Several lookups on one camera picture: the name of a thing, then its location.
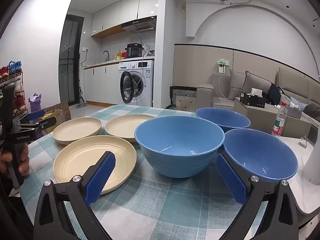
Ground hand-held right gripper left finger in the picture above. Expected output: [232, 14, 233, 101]
[33, 151, 120, 240]

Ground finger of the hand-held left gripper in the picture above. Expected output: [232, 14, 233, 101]
[32, 117, 57, 133]
[25, 109, 46, 122]

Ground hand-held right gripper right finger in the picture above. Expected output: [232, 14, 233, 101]
[215, 152, 299, 240]

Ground cream plate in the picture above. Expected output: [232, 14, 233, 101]
[52, 135, 137, 195]
[52, 117, 102, 145]
[104, 114, 157, 143]

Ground blue bowl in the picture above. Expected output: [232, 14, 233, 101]
[134, 116, 225, 178]
[223, 128, 299, 183]
[195, 107, 251, 133]

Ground person's left hand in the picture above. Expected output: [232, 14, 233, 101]
[0, 144, 30, 178]

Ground purple bag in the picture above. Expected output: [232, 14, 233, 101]
[28, 93, 42, 114]

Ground cardboard box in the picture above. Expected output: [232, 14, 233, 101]
[41, 110, 66, 133]

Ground brown patterned box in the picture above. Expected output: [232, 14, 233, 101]
[44, 101, 72, 122]

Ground wooden shoe rack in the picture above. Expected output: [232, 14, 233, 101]
[0, 60, 28, 120]

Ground floor mop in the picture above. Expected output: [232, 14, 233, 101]
[76, 79, 87, 108]

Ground teal checked tablecloth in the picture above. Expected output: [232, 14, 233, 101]
[19, 104, 265, 240]

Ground dark glass door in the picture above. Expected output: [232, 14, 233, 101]
[58, 14, 84, 105]

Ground white base cabinets with counter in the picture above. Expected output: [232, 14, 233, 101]
[84, 59, 120, 105]

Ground beige side cabinet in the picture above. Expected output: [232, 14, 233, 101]
[271, 104, 313, 138]
[234, 97, 277, 135]

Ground marble coffee table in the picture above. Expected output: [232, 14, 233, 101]
[275, 135, 320, 230]

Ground red label water bottle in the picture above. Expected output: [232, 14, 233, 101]
[271, 102, 287, 137]

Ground black box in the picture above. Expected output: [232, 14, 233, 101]
[239, 93, 266, 107]

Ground white electric kettle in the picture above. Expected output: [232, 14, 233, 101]
[304, 127, 320, 184]

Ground black patterned chair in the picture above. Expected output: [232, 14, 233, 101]
[169, 86, 198, 112]

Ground grey tissue box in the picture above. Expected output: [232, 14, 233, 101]
[285, 104, 304, 119]

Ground grey cushion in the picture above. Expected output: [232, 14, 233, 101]
[240, 71, 272, 98]
[228, 69, 247, 100]

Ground dark clothes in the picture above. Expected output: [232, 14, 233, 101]
[267, 83, 283, 103]

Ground white washing machine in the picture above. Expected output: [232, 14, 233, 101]
[118, 60, 154, 107]

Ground olive blanket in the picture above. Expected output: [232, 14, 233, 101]
[304, 102, 320, 120]

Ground black pressure cooker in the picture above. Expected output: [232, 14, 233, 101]
[125, 43, 143, 58]

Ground range hood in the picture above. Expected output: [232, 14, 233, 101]
[121, 16, 157, 32]

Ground white charging cable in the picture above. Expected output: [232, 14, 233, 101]
[218, 72, 227, 99]

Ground wall outlet with green plug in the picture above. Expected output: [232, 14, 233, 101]
[217, 59, 230, 73]

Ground white wall cabinets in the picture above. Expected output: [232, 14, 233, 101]
[90, 0, 160, 38]

